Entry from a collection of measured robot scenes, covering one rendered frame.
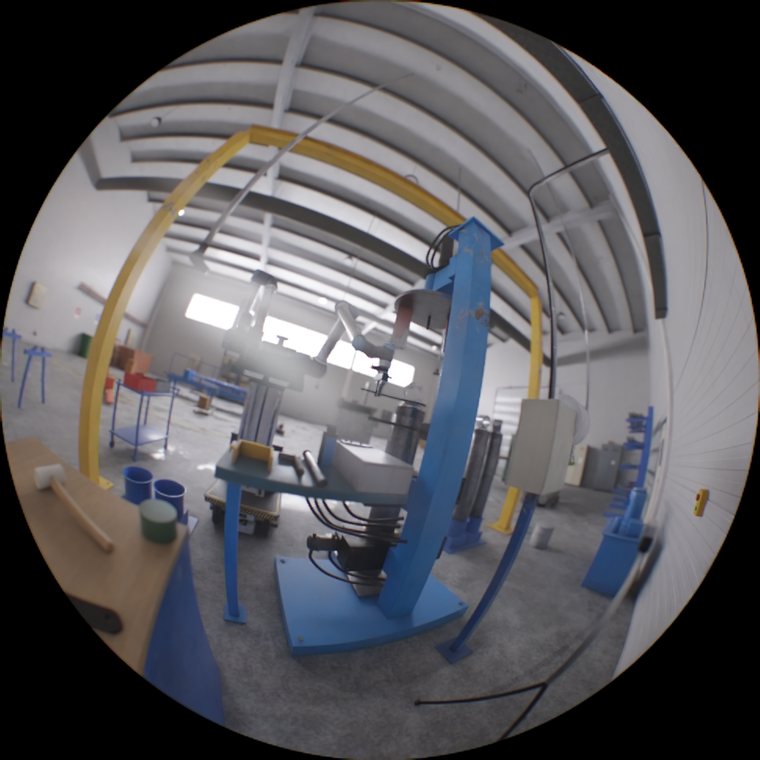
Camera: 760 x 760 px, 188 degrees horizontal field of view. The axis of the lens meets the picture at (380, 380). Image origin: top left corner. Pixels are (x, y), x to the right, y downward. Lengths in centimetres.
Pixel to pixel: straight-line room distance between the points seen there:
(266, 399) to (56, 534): 199
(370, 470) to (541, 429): 73
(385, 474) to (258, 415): 156
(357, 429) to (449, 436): 853
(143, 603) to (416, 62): 614
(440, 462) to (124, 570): 120
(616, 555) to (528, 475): 199
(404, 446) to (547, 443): 90
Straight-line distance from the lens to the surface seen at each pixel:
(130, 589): 56
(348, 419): 942
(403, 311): 179
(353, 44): 601
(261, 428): 226
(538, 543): 364
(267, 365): 216
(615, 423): 1165
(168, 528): 63
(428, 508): 121
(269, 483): 84
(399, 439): 153
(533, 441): 107
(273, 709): 141
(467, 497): 281
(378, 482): 94
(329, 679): 150
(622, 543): 281
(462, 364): 119
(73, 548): 64
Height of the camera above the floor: 136
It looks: 9 degrees up
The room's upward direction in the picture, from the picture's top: 14 degrees clockwise
